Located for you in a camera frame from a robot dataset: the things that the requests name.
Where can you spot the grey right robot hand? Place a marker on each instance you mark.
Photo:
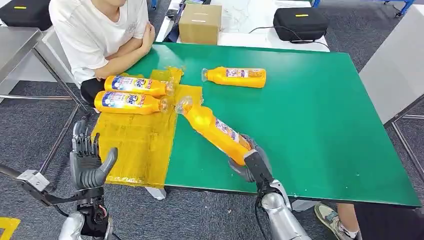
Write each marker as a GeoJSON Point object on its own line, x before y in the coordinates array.
{"type": "Point", "coordinates": [258, 165]}

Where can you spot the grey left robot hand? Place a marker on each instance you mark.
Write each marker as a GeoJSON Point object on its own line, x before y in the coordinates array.
{"type": "Point", "coordinates": [86, 169]}

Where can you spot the orange detergent bottle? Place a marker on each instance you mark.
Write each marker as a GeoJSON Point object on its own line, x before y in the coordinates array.
{"type": "Point", "coordinates": [129, 102]}
{"type": "Point", "coordinates": [238, 78]}
{"type": "Point", "coordinates": [136, 85]}
{"type": "Point", "coordinates": [212, 129]}

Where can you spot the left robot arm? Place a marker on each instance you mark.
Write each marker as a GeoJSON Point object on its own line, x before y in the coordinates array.
{"type": "Point", "coordinates": [91, 215]}

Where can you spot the yellow plastic sheet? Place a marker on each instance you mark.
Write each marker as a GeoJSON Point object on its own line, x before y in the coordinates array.
{"type": "Point", "coordinates": [139, 149]}

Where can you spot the white table foot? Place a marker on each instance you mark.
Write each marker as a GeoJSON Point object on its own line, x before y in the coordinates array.
{"type": "Point", "coordinates": [304, 205]}
{"type": "Point", "coordinates": [155, 192]}

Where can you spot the person's leg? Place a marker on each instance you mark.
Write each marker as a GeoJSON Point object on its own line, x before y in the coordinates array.
{"type": "Point", "coordinates": [334, 222]}

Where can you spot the yellow floor tape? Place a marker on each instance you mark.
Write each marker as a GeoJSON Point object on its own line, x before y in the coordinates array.
{"type": "Point", "coordinates": [7, 228]}

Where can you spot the white table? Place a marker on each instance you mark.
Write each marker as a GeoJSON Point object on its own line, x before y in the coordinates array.
{"type": "Point", "coordinates": [245, 38]}

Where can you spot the person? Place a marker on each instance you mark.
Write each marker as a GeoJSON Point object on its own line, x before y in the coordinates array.
{"type": "Point", "coordinates": [92, 33]}

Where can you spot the steel table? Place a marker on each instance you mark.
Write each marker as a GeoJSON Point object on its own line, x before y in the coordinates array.
{"type": "Point", "coordinates": [16, 43]}

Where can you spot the black carry case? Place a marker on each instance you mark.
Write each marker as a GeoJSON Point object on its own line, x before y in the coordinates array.
{"type": "Point", "coordinates": [24, 13]}
{"type": "Point", "coordinates": [299, 23]}

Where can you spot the brown cardboard box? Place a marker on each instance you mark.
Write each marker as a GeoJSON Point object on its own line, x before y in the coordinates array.
{"type": "Point", "coordinates": [200, 24]}

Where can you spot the dark blue folder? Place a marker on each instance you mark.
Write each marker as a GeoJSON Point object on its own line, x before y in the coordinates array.
{"type": "Point", "coordinates": [173, 33]}

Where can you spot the grey table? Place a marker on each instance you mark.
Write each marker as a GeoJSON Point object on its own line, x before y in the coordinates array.
{"type": "Point", "coordinates": [394, 66]}

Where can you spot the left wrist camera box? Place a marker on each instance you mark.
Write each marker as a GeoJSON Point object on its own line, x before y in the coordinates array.
{"type": "Point", "coordinates": [33, 180]}

